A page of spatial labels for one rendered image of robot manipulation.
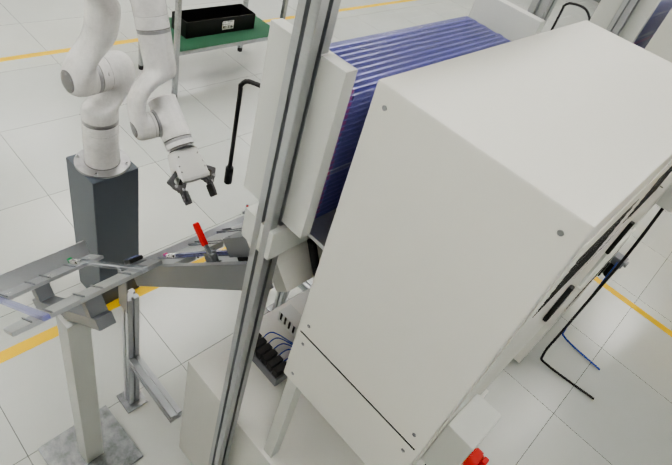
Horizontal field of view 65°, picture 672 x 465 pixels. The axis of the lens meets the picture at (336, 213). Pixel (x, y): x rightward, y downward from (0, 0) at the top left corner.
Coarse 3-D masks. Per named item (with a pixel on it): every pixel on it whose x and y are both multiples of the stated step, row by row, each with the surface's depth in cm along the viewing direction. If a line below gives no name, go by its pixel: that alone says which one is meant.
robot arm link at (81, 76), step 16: (96, 0) 146; (112, 0) 151; (96, 16) 151; (112, 16) 153; (96, 32) 155; (112, 32) 157; (80, 48) 159; (96, 48) 158; (64, 64) 163; (80, 64) 160; (96, 64) 161; (64, 80) 164; (80, 80) 162; (96, 80) 166; (80, 96) 167
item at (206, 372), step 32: (224, 352) 159; (288, 352) 164; (192, 384) 158; (256, 384) 154; (192, 416) 168; (256, 416) 147; (320, 416) 151; (192, 448) 180; (256, 448) 141; (288, 448) 142; (320, 448) 145
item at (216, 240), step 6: (228, 228) 178; (234, 228) 178; (240, 228) 172; (216, 234) 178; (222, 234) 174; (228, 234) 169; (198, 240) 172; (210, 240) 169; (216, 240) 163; (222, 240) 160; (192, 246) 169; (198, 246) 165; (210, 246) 157; (216, 246) 158; (174, 252) 169; (180, 252) 165; (162, 258) 163; (168, 258) 160; (174, 258) 157; (180, 258) 154; (186, 258) 152; (192, 258) 153
